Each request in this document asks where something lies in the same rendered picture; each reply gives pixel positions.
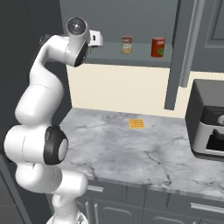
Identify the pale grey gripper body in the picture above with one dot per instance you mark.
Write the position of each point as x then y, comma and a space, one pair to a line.
89, 50

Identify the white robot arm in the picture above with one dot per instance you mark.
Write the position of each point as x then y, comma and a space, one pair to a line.
38, 110

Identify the dark grey tall cabinet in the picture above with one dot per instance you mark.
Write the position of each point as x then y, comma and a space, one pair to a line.
17, 43

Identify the grey open cabinet door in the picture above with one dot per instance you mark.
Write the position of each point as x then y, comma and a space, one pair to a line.
175, 73

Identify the grey base cabinet door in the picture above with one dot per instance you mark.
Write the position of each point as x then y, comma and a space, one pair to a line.
169, 219
119, 214
81, 210

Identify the soup can with pale label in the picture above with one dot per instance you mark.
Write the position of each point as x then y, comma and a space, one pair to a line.
127, 45

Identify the red can with green mark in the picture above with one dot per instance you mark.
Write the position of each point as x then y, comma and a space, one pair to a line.
157, 47

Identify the orange flat sponge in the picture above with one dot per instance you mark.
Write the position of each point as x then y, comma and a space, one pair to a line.
136, 124

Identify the black and silver toaster oven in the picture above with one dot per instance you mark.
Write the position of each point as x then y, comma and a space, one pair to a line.
204, 116

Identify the narrow grey drawer front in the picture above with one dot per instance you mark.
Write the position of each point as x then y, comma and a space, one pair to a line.
115, 191

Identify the wide grey drawer front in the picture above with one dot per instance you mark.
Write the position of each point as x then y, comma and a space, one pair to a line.
172, 201

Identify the grey open wall cabinet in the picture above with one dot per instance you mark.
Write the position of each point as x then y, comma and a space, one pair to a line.
140, 20

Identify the grey closed wall cabinet door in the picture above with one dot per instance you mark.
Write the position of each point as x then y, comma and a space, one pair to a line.
211, 35

